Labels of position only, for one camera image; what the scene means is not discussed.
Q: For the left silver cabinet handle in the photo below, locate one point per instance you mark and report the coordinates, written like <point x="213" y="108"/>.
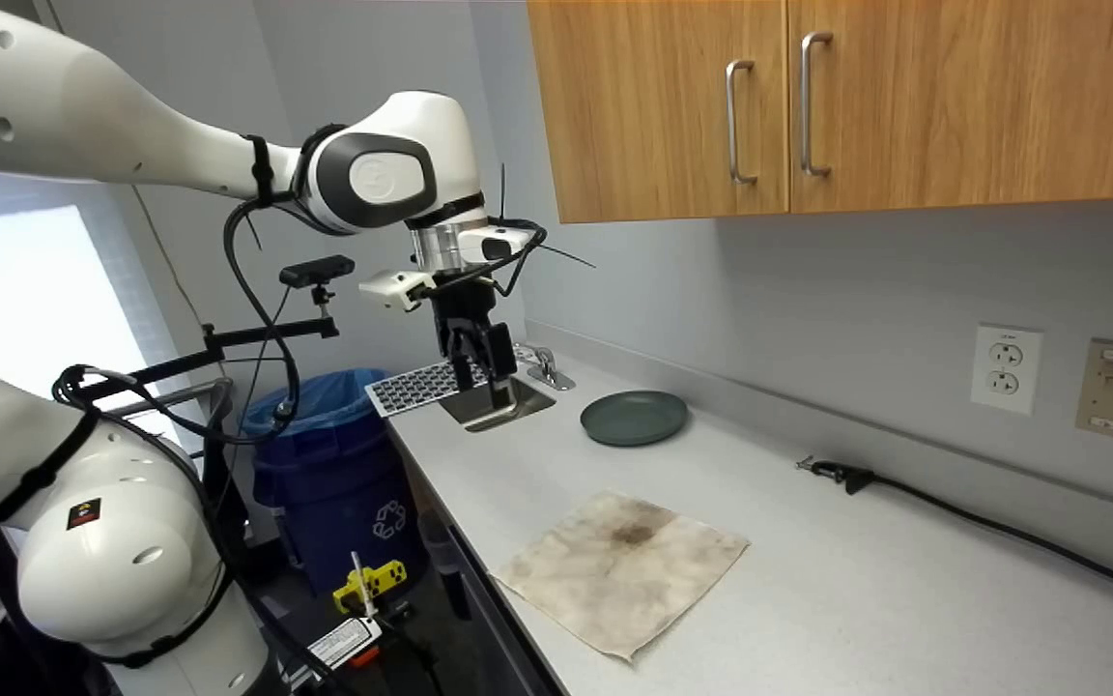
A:
<point x="731" y="72"/>

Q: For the wooden wall cabinet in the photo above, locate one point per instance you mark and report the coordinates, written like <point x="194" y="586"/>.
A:
<point x="916" y="108"/>

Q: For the dish drying rack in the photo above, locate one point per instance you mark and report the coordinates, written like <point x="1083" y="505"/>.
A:
<point x="411" y="387"/>

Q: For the white power outlet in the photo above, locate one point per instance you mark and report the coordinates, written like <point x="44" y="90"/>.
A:
<point x="1003" y="368"/>

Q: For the stained beige towel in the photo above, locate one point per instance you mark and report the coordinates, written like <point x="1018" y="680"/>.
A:
<point x="620" y="574"/>

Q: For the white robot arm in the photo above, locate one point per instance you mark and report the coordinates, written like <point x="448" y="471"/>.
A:
<point x="115" y="536"/>

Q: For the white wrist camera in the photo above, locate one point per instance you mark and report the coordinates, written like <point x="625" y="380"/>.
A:
<point x="399" y="287"/>

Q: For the yellow clamp tool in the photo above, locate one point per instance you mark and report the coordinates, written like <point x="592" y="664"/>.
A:
<point x="364" y="586"/>

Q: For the black camera on stand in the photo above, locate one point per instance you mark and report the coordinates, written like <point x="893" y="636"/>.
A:
<point x="302" y="276"/>

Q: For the dark green plate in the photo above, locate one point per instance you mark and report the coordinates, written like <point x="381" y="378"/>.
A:
<point x="637" y="421"/>

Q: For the silver cabinet handle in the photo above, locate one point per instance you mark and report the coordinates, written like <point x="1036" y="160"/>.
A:
<point x="807" y="104"/>
<point x="731" y="72"/>

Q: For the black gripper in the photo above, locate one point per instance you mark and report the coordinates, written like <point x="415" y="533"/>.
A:
<point x="463" y="311"/>

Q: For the blue recycling bin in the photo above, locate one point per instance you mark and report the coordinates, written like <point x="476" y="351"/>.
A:
<point x="334" y="483"/>

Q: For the right silver cabinet handle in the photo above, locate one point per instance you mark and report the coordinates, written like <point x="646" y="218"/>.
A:
<point x="807" y="104"/>

